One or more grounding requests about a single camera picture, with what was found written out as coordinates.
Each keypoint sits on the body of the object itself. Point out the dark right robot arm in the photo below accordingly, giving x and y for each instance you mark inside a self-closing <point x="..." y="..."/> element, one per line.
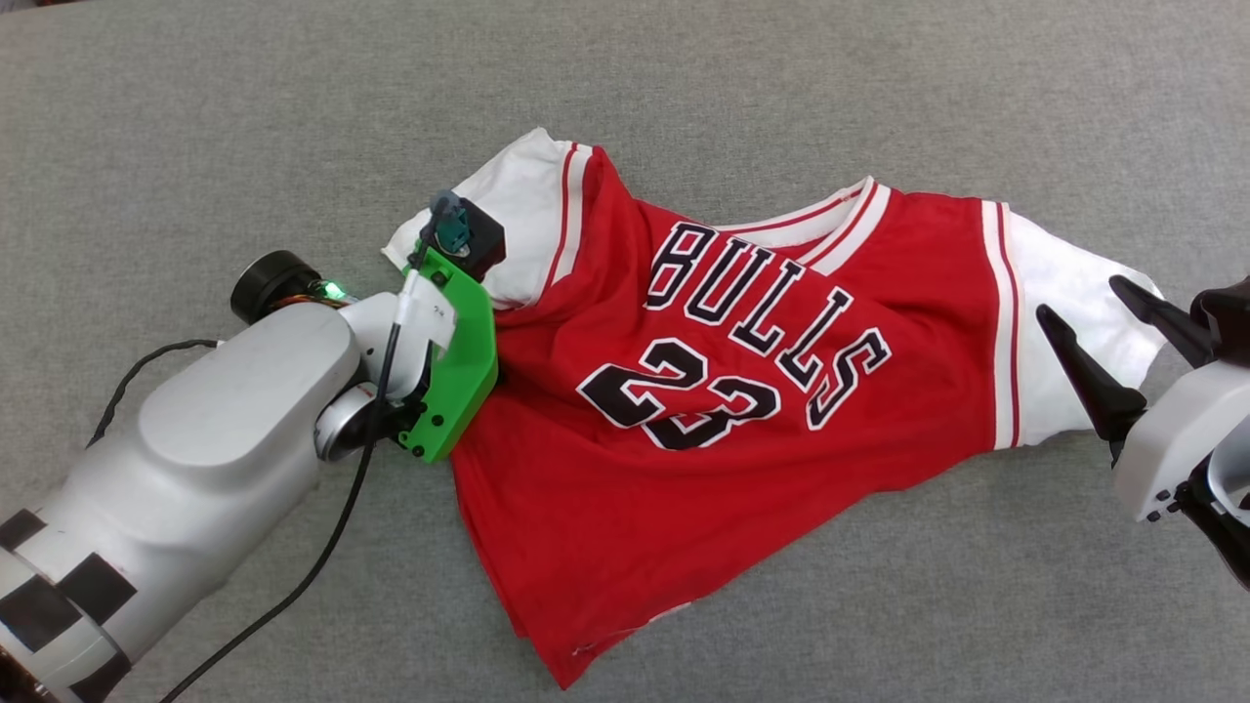
<point x="1226" y="537"/>

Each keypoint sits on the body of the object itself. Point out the red white Bulls jersey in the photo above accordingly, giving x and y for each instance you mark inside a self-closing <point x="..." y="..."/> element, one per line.
<point x="586" y="488"/>

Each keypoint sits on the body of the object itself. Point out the grey fabric sofa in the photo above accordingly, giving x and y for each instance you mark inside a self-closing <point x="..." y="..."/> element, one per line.
<point x="195" y="117"/>

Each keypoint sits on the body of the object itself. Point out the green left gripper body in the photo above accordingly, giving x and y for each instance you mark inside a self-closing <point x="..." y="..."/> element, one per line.
<point x="464" y="361"/>

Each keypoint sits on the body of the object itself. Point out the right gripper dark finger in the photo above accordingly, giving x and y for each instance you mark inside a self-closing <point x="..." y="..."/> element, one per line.
<point x="1099" y="386"/>
<point x="1167" y="322"/>

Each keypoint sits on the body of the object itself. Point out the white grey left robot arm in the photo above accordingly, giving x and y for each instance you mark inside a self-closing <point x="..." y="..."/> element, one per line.
<point x="195" y="459"/>

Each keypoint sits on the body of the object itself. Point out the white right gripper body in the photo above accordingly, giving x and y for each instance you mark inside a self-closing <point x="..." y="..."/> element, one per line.
<point x="1177" y="439"/>

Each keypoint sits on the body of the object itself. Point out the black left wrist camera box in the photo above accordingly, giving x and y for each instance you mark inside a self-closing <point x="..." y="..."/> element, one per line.
<point x="480" y="244"/>

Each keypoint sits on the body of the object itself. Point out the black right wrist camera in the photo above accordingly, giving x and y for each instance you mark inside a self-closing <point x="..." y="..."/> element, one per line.
<point x="1229" y="317"/>

